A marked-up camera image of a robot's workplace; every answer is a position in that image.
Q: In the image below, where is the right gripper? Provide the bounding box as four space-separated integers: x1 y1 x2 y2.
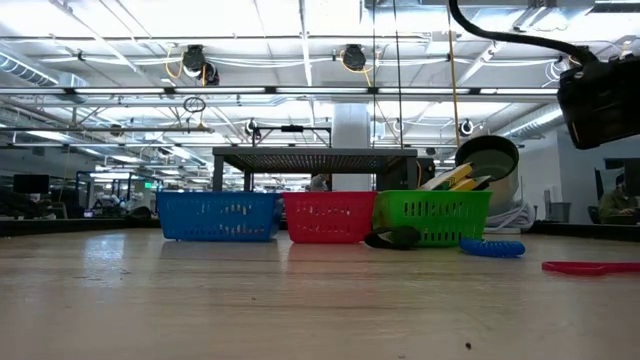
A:
556 52 640 151

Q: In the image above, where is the long red rubber band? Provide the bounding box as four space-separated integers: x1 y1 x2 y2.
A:
541 260 640 277

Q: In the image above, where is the blue coil wristband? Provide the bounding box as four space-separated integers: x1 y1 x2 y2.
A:
458 238 526 259

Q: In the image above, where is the green plastic basket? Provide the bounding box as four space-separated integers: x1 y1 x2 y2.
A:
372 189 494 248

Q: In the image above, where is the black rubber band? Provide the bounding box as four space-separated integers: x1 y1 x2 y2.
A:
363 225 422 250

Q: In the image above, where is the red plastic basket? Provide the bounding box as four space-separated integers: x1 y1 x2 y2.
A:
281 191 379 245

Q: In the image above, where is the blue plastic basket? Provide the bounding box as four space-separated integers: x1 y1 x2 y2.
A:
155 191 284 243

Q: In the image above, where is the grey trash bin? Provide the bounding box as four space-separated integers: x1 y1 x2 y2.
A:
549 201 573 224

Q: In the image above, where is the grey perforated metal shelf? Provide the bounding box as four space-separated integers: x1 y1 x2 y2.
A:
212 146 419 192

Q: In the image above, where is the black background monitor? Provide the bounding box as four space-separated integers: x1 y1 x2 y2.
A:
13 173 51 195

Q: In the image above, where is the silver ventilation duct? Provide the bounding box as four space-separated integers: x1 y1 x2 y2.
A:
0 49 89 104
499 102 566 141

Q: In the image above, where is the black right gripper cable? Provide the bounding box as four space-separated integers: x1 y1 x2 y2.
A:
446 0 599 65

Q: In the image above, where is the white lamp cable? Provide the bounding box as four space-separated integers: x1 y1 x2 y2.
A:
488 201 537 235

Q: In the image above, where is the yellow hanging cable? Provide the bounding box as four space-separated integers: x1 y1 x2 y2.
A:
448 0 461 149

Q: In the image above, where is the black hanging cable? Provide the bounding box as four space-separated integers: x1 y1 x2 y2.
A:
395 0 404 149

